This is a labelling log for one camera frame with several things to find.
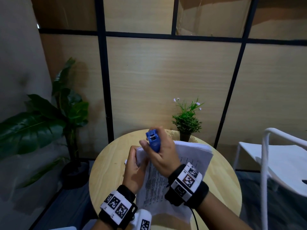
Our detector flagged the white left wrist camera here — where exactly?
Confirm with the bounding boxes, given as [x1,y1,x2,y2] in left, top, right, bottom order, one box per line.
[130,209,153,230]

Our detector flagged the person's right forearm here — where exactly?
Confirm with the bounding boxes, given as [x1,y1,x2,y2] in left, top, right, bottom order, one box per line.
[198,192,252,230]

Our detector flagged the round wooden table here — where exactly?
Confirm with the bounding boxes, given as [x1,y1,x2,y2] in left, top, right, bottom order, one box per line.
[89,128,243,230]

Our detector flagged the black left wristband with markers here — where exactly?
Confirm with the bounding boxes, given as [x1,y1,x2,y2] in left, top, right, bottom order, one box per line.
[98,185,138,229]

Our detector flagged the small potted flowering plant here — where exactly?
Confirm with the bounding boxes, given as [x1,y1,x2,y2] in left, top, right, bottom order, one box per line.
[171,97,204,142]

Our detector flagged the person's left hand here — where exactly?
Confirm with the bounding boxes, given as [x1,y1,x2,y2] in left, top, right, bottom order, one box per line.
[122,145,149,195]

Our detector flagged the white metal chair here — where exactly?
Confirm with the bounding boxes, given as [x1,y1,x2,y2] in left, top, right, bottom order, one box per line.
[234,127,307,230]

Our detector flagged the person's left forearm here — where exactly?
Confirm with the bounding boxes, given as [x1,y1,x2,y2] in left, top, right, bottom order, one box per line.
[90,219,111,230]

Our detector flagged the person's right hand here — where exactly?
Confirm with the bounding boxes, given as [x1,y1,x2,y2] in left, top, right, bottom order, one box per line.
[139,126,182,179]

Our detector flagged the stack of printed papers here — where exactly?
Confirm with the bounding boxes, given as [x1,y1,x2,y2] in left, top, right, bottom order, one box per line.
[135,140,214,224]

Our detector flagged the black right camera cable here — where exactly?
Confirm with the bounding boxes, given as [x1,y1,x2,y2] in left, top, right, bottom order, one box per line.
[189,207,200,230]

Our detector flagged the blue stapler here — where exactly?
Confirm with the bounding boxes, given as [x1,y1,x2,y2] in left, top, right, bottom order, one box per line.
[145,128,161,153]

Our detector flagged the large leafy potted plant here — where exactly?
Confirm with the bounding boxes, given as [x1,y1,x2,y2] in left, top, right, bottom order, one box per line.
[0,57,91,189]

